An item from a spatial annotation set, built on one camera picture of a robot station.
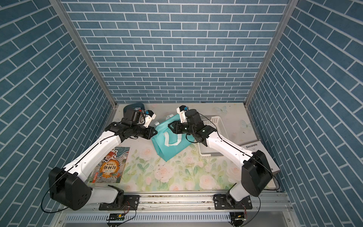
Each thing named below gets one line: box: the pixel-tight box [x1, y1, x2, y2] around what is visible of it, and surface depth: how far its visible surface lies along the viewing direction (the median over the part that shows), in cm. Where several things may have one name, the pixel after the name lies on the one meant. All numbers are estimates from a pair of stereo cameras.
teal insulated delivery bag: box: [151, 113, 195, 163], surface depth 82 cm
